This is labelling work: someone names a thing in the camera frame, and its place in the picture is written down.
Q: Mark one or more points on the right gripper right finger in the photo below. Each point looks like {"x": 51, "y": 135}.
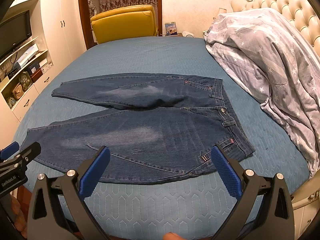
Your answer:
{"x": 263, "y": 208}

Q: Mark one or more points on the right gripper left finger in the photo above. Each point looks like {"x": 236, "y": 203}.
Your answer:
{"x": 57, "y": 208}

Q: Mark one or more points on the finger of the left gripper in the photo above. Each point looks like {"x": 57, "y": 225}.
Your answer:
{"x": 11, "y": 149}
{"x": 28, "y": 154}

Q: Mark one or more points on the dark blue denim jeans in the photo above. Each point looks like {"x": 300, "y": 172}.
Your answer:
{"x": 158, "y": 127}

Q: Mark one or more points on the person's right hand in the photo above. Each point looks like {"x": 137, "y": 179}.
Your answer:
{"x": 172, "y": 236}

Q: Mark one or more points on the blue quilted bed cover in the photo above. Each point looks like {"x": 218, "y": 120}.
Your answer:
{"x": 195, "y": 207}

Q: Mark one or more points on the brown bag on shelf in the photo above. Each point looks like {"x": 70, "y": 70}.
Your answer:
{"x": 25, "y": 80}

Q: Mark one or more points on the white books on shelf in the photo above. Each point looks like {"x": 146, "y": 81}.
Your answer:
{"x": 27, "y": 55}

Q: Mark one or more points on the black flat television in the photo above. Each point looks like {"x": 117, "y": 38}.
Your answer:
{"x": 14, "y": 31}

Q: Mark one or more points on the grey star pattern duvet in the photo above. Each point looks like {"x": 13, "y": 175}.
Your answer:
{"x": 270, "y": 59}

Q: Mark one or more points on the yellow leather armchair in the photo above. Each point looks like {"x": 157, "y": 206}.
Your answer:
{"x": 126, "y": 22}

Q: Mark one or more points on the small picture box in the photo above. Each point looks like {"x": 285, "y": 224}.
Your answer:
{"x": 170, "y": 28}

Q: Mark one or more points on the cream tufted headboard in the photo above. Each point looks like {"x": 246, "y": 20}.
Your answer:
{"x": 298, "y": 12}

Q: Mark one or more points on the cream wall cabinet unit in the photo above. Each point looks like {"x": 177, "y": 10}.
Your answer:
{"x": 44, "y": 37}

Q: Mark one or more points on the brown wooden door frame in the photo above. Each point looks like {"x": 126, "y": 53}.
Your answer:
{"x": 86, "y": 24}

